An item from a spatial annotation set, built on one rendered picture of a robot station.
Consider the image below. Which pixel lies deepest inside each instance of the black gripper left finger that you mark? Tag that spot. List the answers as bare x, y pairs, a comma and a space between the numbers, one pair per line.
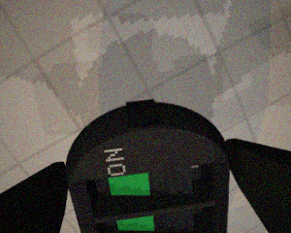
37, 204

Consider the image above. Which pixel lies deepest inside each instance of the dark grey switch panel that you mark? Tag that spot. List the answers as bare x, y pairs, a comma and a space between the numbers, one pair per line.
149, 167

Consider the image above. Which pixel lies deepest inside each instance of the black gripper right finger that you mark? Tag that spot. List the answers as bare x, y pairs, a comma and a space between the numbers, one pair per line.
263, 174

